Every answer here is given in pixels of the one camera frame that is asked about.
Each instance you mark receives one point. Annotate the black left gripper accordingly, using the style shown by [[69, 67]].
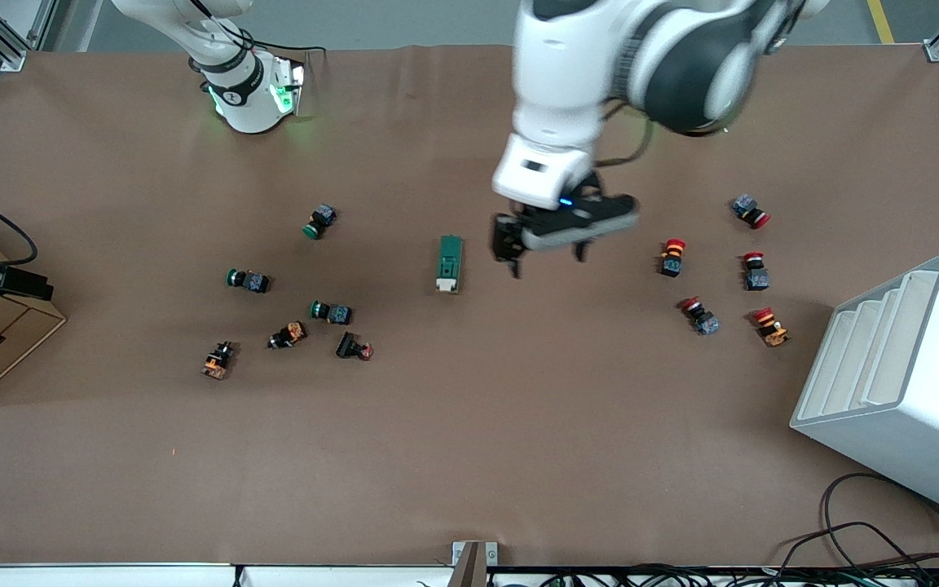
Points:
[[507, 237]]

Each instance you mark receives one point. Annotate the green load switch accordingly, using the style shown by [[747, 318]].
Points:
[[449, 261]]

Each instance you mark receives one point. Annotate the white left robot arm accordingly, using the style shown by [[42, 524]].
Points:
[[567, 81]]

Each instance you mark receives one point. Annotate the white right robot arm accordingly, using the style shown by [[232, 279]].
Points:
[[245, 102]]

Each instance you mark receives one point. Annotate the red mushroom button orange block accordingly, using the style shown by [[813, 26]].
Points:
[[770, 326], [672, 258]]

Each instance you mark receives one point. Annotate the red mushroom button grey block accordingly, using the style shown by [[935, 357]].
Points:
[[751, 210], [700, 315], [756, 271]]

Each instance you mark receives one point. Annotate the brown paper table cover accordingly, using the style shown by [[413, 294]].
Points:
[[518, 448]]

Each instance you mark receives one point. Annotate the white stepped rack bin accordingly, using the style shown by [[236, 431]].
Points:
[[926, 456]]

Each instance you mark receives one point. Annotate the black selector switch orange block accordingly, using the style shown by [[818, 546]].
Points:
[[218, 359], [288, 334]]

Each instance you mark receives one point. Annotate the black switch with red lens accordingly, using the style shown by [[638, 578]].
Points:
[[354, 348]]

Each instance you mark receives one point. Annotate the green push button switch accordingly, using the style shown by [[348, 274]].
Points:
[[319, 221], [331, 311], [247, 280]]

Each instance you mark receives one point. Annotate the white table edge rail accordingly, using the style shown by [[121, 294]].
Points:
[[111, 577]]

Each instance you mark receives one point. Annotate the metal table edge bracket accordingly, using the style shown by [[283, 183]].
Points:
[[473, 562]]

